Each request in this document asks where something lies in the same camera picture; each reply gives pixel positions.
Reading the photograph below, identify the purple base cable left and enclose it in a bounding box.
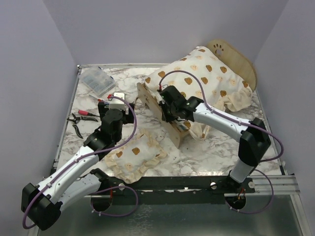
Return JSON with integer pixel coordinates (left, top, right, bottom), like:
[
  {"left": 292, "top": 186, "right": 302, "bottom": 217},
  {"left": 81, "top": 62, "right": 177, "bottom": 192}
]
[{"left": 91, "top": 184, "right": 139, "bottom": 217}]

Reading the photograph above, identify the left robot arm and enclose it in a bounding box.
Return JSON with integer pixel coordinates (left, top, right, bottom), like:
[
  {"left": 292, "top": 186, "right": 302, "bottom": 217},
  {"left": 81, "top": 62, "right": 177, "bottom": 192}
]
[{"left": 21, "top": 101, "right": 137, "bottom": 230}]

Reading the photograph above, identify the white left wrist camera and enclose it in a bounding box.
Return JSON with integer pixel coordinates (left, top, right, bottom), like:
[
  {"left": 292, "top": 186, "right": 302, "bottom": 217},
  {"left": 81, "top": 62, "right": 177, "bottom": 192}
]
[{"left": 107, "top": 92, "right": 125, "bottom": 111}]

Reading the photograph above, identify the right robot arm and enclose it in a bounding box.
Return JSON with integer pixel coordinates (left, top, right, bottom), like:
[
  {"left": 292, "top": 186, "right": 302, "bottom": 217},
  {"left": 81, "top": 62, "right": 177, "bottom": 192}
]
[{"left": 159, "top": 86, "right": 271, "bottom": 192}]

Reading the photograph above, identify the small bear print pillow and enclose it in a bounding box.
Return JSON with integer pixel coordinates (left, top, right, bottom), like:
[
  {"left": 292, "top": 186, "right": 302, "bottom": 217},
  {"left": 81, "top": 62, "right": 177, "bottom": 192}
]
[{"left": 105, "top": 129, "right": 167, "bottom": 184}]

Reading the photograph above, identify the black front mounting rail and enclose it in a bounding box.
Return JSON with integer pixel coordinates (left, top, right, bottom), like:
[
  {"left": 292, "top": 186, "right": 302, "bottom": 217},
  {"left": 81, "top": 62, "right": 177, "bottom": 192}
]
[{"left": 88, "top": 176, "right": 255, "bottom": 206}]

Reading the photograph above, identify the clear plastic screw box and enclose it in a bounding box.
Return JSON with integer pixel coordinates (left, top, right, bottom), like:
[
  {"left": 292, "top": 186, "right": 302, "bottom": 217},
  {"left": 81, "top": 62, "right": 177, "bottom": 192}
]
[{"left": 79, "top": 66, "right": 116, "bottom": 96}]

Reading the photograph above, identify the large bear print cushion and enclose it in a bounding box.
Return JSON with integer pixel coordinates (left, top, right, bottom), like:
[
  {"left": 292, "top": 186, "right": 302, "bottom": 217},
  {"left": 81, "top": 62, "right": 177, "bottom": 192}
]
[{"left": 144, "top": 45, "right": 253, "bottom": 141}]

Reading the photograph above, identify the red handled screwdriver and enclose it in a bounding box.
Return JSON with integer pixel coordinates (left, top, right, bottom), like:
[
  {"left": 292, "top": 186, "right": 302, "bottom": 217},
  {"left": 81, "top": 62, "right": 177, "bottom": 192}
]
[{"left": 78, "top": 110, "right": 99, "bottom": 117}]

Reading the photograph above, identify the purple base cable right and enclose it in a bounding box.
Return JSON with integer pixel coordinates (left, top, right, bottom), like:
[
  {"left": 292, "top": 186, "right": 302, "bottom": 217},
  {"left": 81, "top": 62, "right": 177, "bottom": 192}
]
[{"left": 227, "top": 169, "right": 275, "bottom": 214}]

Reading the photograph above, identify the blue handled screwdriver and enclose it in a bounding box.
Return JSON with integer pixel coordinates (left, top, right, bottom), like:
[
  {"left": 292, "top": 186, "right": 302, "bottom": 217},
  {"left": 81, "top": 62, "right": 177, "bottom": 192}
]
[{"left": 89, "top": 94, "right": 108, "bottom": 104}]

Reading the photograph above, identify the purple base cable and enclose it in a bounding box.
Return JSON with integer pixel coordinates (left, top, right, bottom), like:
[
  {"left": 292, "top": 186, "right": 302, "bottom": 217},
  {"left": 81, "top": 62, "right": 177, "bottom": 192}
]
[
  {"left": 91, "top": 184, "right": 139, "bottom": 217},
  {"left": 227, "top": 169, "right": 275, "bottom": 214}
]

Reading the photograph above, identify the wooden pet bed frame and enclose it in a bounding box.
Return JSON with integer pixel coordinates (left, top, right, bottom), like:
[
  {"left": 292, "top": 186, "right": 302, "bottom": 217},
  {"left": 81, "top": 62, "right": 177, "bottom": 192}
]
[{"left": 136, "top": 39, "right": 258, "bottom": 149}]

